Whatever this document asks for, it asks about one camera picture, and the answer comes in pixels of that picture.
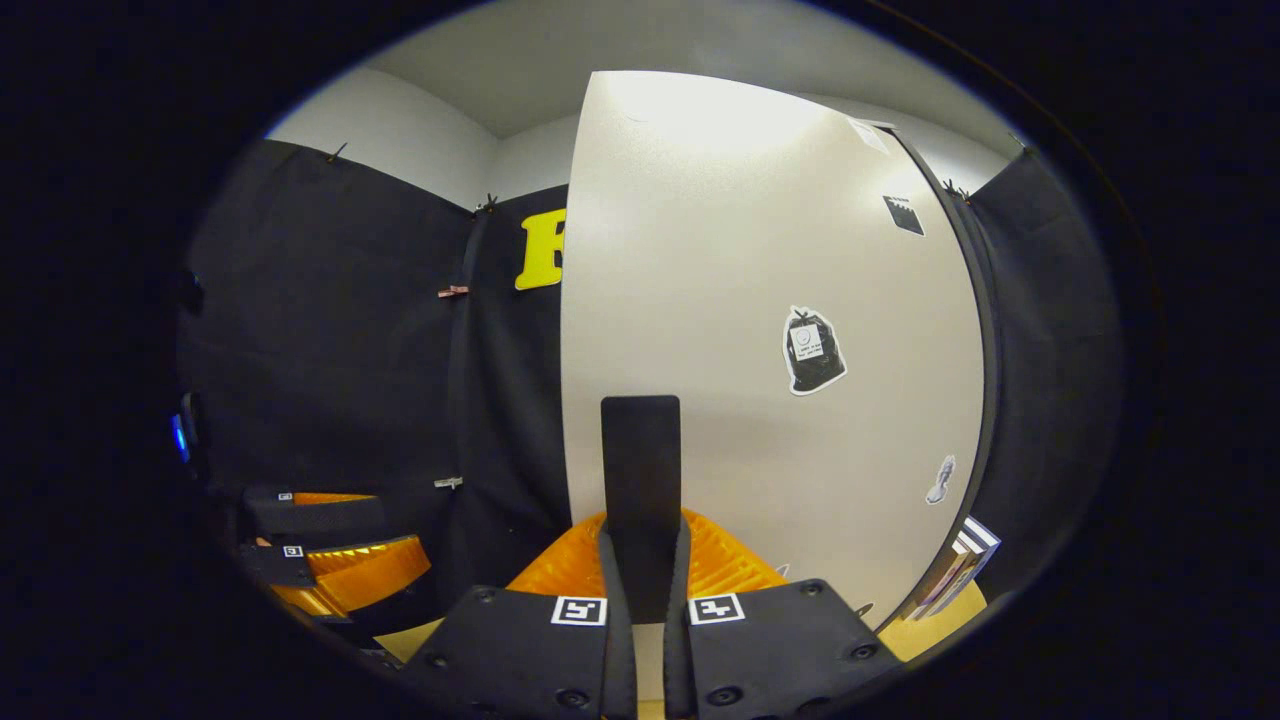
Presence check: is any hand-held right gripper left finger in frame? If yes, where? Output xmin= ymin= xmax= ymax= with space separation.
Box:
xmin=398 ymin=510 xmax=638 ymax=720

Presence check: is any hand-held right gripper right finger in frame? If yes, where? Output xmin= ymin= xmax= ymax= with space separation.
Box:
xmin=663 ymin=508 xmax=906 ymax=720

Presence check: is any black cabinet door handle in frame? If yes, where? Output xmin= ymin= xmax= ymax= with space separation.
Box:
xmin=600 ymin=395 xmax=683 ymax=626

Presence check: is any beige cabinet door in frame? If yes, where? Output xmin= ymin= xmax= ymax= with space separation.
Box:
xmin=560 ymin=70 xmax=991 ymax=633

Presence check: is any grey cabinet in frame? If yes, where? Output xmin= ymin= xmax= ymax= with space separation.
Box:
xmin=880 ymin=120 xmax=1004 ymax=601

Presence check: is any dark paperback book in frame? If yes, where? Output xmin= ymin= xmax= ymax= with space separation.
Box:
xmin=905 ymin=545 xmax=966 ymax=622

